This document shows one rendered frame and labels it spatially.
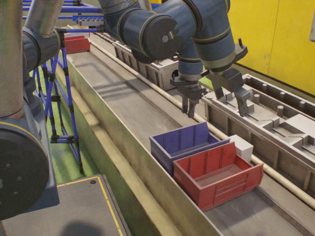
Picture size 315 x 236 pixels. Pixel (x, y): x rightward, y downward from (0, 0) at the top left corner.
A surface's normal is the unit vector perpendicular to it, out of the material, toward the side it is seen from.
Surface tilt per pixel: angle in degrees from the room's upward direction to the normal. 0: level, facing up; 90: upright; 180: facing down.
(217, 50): 102
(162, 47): 90
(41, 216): 0
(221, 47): 96
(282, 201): 0
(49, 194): 90
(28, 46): 68
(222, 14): 85
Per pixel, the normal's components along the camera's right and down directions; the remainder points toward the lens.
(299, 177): -0.88, 0.36
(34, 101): 0.39, -0.83
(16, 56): 0.98, 0.18
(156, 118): 0.00, -0.88
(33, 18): -0.28, 0.39
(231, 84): 0.40, 0.47
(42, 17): 0.21, 0.62
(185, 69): -0.52, 0.40
